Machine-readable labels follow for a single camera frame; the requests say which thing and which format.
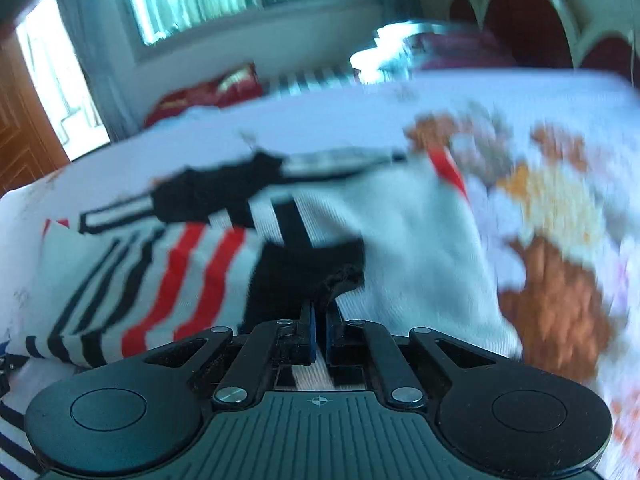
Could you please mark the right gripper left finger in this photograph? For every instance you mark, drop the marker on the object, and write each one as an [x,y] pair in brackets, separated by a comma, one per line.
[247,366]

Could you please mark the floral white bed sheet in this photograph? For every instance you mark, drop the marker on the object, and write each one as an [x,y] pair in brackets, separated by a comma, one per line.
[550,163]

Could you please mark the striped cushion bench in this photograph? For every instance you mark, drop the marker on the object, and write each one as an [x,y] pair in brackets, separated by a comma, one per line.
[294,84]

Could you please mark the brown wooden door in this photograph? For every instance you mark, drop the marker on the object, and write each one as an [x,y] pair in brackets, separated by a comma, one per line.
[29,146]

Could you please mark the striped knit children's sweater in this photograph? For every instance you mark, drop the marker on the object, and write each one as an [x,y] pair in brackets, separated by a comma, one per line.
[387,237]

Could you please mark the folded maroon quilt pile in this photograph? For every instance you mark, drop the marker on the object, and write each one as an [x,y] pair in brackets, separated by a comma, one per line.
[404,49]

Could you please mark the red gold pillow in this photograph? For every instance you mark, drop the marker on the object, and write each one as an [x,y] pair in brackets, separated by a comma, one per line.
[235,86]

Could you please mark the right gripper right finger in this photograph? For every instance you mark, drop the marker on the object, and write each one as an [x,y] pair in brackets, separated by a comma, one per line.
[403,372]

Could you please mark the grey curtain left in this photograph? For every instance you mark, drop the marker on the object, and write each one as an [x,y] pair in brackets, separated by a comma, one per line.
[83,22]

